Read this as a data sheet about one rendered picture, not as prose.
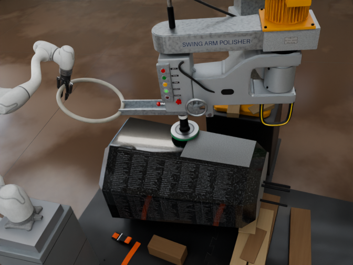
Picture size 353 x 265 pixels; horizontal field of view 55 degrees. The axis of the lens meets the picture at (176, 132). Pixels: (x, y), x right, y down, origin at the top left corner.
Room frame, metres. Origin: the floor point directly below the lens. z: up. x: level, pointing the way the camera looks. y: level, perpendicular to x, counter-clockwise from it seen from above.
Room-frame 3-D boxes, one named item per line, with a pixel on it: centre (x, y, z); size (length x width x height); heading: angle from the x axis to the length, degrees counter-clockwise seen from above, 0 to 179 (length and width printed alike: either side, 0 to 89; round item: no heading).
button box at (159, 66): (1.88, 0.02, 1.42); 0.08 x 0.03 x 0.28; 79
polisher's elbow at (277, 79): (1.85, -0.71, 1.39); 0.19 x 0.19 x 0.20
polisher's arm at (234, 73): (1.89, -0.45, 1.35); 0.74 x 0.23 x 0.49; 79
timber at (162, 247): (1.49, 0.21, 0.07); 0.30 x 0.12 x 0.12; 60
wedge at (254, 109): (2.27, -0.74, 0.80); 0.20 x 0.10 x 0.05; 103
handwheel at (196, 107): (1.84, -0.16, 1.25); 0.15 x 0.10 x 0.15; 79
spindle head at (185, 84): (1.96, -0.14, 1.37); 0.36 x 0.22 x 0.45; 79
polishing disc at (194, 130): (1.98, -0.07, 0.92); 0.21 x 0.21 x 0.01
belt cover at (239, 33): (1.91, -0.41, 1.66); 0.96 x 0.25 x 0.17; 79
